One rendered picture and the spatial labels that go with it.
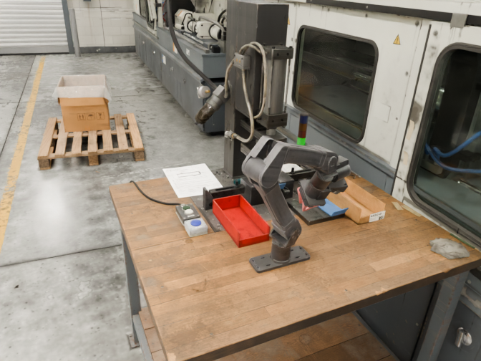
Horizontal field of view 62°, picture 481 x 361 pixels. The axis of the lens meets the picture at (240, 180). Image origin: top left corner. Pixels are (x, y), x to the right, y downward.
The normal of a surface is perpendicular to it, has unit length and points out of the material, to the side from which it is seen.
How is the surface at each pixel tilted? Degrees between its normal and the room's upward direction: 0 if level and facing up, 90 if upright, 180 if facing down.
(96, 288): 0
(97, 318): 0
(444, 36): 90
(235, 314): 0
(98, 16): 90
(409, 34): 90
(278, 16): 90
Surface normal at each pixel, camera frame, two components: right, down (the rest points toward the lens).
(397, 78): -0.93, 0.13
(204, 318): 0.04, -0.89
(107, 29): 0.36, 0.43
